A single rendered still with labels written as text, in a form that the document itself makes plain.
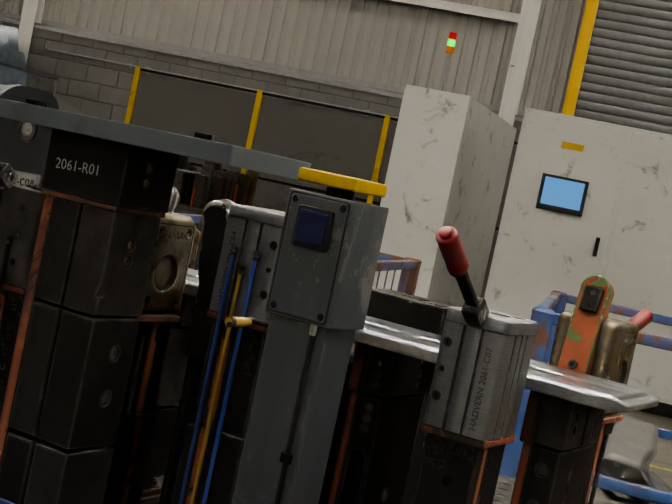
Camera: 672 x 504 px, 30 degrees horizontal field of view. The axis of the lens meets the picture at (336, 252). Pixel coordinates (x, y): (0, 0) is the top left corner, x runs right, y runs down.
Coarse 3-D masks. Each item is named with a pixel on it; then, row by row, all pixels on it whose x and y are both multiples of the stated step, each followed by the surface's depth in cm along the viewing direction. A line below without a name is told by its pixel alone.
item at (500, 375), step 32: (448, 320) 119; (512, 320) 119; (448, 352) 119; (480, 352) 118; (512, 352) 119; (448, 384) 119; (480, 384) 117; (512, 384) 121; (448, 416) 119; (480, 416) 117; (512, 416) 123; (448, 448) 120; (480, 448) 117; (448, 480) 120; (480, 480) 120
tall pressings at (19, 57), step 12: (0, 36) 1599; (12, 36) 1612; (0, 48) 1581; (12, 48) 1610; (0, 60) 1579; (12, 60) 1609; (24, 60) 1638; (0, 72) 1577; (12, 72) 1607; (24, 72) 1636; (24, 84) 1635
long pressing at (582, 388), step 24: (192, 288) 148; (360, 336) 137; (384, 336) 135; (408, 336) 142; (432, 336) 147; (432, 360) 132; (528, 384) 127; (552, 384) 126; (576, 384) 130; (600, 384) 134; (624, 384) 139; (600, 408) 124; (624, 408) 125
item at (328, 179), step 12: (300, 168) 110; (312, 180) 109; (324, 180) 109; (336, 180) 108; (348, 180) 108; (360, 180) 108; (336, 192) 110; (348, 192) 110; (360, 192) 108; (372, 192) 110; (384, 192) 112
